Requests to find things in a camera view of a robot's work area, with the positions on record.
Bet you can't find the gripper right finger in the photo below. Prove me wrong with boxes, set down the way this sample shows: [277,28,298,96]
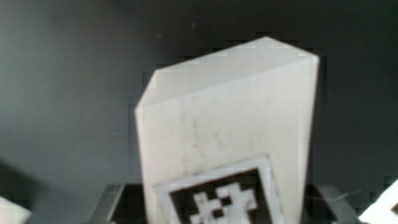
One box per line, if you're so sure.
[318,185,359,224]

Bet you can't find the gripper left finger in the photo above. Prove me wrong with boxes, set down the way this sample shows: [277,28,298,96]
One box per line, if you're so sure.
[87,185,124,224]

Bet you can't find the white stool leg standing front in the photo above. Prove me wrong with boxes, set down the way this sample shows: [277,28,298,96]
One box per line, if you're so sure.
[359,180,398,224]

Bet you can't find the white stool leg lying back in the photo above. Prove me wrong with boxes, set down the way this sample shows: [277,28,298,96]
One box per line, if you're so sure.
[0,197,32,224]

